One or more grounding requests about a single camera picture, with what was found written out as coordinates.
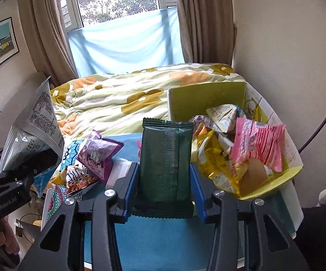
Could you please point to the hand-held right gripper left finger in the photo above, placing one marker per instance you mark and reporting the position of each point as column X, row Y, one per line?
column 130, row 192

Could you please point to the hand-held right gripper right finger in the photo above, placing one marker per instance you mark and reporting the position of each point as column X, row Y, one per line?
column 198, row 192

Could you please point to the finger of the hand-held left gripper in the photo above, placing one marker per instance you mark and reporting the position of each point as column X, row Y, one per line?
column 47, row 162

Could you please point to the blue snack packet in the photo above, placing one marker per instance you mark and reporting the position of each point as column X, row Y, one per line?
column 43, row 181

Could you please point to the yellow snack packet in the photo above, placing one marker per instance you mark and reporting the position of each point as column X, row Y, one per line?
column 218, row 163

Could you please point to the dark green snack packet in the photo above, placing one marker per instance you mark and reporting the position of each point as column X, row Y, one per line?
column 165, row 161

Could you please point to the purple snack packet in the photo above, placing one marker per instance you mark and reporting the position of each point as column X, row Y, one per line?
column 98, row 153

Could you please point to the orange silver snack packet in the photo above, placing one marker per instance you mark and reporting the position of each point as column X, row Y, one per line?
column 202, row 127

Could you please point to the pink snack packet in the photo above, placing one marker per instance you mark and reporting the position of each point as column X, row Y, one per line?
column 254, row 144

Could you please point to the white red-print snack packet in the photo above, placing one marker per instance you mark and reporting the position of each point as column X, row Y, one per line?
column 226, row 117

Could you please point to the green cardboard box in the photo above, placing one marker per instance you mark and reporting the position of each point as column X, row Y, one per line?
column 205, row 98

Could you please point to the clear plastic packet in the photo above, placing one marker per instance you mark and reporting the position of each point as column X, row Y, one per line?
column 122, row 172

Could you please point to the blue lap table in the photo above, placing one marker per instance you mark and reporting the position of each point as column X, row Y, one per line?
column 163, row 237

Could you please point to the floral striped duvet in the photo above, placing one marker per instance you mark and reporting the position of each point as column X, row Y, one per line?
column 117, row 101

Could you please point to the brown curtain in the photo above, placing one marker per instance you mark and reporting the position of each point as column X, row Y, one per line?
column 205, row 19
column 48, row 28

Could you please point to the light blue window cloth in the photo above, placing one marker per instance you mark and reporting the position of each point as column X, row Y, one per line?
column 123, row 45

